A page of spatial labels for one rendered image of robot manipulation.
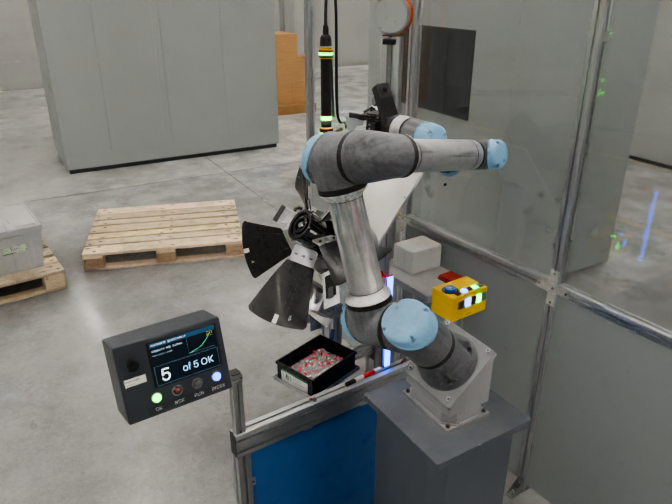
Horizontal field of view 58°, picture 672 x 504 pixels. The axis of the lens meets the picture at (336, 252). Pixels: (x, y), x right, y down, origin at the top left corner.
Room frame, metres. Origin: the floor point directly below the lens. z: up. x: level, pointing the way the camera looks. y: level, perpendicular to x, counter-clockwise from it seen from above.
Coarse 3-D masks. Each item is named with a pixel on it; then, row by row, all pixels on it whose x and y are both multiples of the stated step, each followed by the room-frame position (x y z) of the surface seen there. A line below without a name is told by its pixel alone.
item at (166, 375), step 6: (156, 366) 1.18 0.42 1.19; (162, 366) 1.18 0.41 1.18; (168, 366) 1.19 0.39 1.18; (174, 366) 1.20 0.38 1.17; (156, 372) 1.17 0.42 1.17; (162, 372) 1.18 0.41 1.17; (168, 372) 1.19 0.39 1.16; (174, 372) 1.19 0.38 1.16; (156, 378) 1.17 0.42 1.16; (162, 378) 1.17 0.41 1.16; (168, 378) 1.18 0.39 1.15; (174, 378) 1.19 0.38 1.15; (162, 384) 1.17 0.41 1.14
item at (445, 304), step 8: (456, 280) 1.85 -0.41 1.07; (464, 280) 1.85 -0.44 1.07; (472, 280) 1.85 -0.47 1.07; (440, 288) 1.79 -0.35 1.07; (480, 288) 1.79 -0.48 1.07; (432, 296) 1.79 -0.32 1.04; (440, 296) 1.76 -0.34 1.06; (448, 296) 1.73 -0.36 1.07; (456, 296) 1.73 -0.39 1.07; (464, 296) 1.74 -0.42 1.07; (432, 304) 1.79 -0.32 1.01; (440, 304) 1.76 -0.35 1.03; (448, 304) 1.73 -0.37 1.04; (456, 304) 1.72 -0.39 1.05; (464, 304) 1.74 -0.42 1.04; (480, 304) 1.79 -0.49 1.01; (440, 312) 1.76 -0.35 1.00; (448, 312) 1.73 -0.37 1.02; (456, 312) 1.72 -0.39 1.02; (464, 312) 1.74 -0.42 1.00; (472, 312) 1.77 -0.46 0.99; (456, 320) 1.73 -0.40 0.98
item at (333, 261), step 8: (336, 240) 1.92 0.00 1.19; (320, 248) 1.86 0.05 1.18; (328, 248) 1.85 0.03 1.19; (336, 248) 1.85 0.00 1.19; (376, 248) 1.82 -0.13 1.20; (384, 248) 1.80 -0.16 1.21; (328, 256) 1.81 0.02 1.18; (336, 256) 1.80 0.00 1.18; (384, 256) 1.75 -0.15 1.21; (328, 264) 1.77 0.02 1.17; (336, 264) 1.76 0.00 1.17; (336, 272) 1.72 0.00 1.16; (336, 280) 1.69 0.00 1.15; (344, 280) 1.68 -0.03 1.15
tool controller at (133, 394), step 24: (192, 312) 1.35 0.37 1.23; (120, 336) 1.23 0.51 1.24; (144, 336) 1.21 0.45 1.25; (168, 336) 1.21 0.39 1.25; (192, 336) 1.24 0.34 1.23; (216, 336) 1.27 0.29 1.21; (120, 360) 1.15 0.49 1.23; (144, 360) 1.17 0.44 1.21; (168, 360) 1.19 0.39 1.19; (192, 360) 1.22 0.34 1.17; (216, 360) 1.25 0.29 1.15; (120, 384) 1.13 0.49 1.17; (144, 384) 1.15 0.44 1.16; (168, 384) 1.18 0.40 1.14; (216, 384) 1.23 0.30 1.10; (120, 408) 1.16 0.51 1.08; (144, 408) 1.13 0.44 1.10; (168, 408) 1.16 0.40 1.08
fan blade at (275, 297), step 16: (288, 272) 1.91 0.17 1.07; (304, 272) 1.91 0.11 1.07; (272, 288) 1.88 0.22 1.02; (288, 288) 1.87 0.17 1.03; (304, 288) 1.88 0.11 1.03; (256, 304) 1.86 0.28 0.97; (272, 304) 1.84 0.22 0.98; (288, 304) 1.84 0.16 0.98; (304, 304) 1.84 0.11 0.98; (304, 320) 1.79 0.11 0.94
